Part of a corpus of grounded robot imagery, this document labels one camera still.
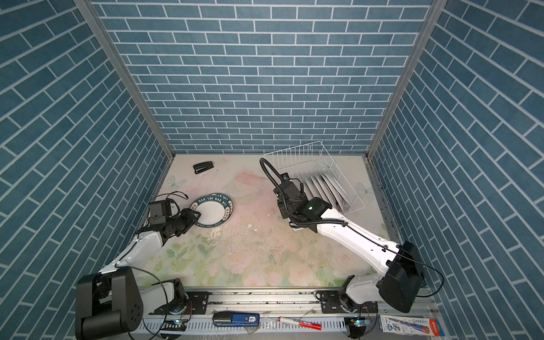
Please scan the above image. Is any controller board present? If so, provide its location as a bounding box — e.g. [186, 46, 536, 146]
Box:
[161, 320, 187, 332]
[344, 317, 371, 333]

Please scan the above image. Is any left controller board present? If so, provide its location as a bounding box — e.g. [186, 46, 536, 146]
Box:
[161, 320, 187, 332]

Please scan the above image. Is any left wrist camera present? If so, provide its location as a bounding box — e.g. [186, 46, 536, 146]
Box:
[148, 198, 174, 225]

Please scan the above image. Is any right controller board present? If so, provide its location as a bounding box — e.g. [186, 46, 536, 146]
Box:
[344, 317, 371, 333]

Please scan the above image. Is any white toothpaste box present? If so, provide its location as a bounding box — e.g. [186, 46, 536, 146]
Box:
[379, 315, 446, 337]

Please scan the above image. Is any red handled screwdriver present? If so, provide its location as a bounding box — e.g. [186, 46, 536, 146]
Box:
[279, 317, 322, 331]

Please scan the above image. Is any white plate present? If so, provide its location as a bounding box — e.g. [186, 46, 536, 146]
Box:
[190, 193, 234, 229]
[320, 174, 345, 212]
[312, 174, 340, 209]
[325, 174, 353, 208]
[305, 176, 331, 203]

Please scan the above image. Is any white wire dish rack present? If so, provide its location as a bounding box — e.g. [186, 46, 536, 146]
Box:
[265, 142, 365, 215]

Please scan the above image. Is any black stapler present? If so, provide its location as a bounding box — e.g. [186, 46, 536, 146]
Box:
[193, 161, 214, 174]

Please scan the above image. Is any aluminium mounting rail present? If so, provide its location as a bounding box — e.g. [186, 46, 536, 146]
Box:
[132, 288, 439, 339]

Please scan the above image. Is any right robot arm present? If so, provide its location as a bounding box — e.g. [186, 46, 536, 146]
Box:
[273, 181, 424, 313]

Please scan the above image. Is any blue black handheld device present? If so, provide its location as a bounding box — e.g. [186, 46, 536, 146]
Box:
[212, 311, 260, 327]

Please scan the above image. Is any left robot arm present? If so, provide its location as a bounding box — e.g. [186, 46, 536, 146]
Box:
[75, 208, 201, 339]

